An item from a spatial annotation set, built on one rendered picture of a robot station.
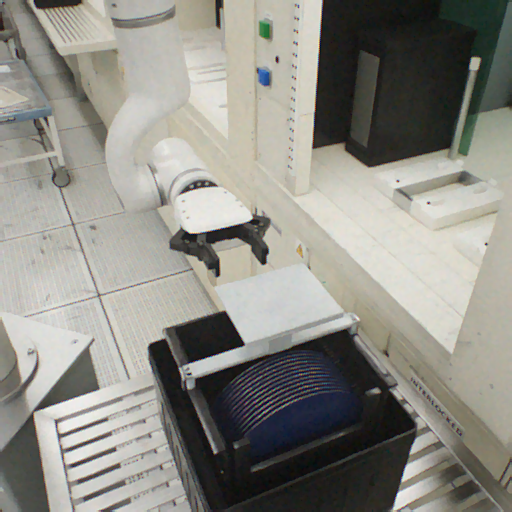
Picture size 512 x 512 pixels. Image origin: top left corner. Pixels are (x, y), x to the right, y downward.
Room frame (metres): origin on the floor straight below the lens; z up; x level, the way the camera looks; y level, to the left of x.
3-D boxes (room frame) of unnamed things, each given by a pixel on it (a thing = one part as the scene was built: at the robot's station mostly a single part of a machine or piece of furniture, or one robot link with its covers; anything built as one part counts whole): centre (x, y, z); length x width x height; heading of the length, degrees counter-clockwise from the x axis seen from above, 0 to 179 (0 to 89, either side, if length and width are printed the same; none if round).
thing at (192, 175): (0.73, 0.09, 1.06); 0.09 x 0.03 x 0.08; 114
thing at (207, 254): (0.57, 0.07, 1.06); 0.07 x 0.03 x 0.03; 24
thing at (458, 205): (1.05, -0.41, 0.89); 0.22 x 0.21 x 0.04; 116
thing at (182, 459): (0.46, -0.02, 0.85); 0.28 x 0.28 x 0.17; 24
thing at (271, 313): (0.46, -0.02, 0.93); 0.24 x 0.20 x 0.32; 114
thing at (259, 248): (0.61, -0.01, 1.06); 0.07 x 0.03 x 0.03; 24
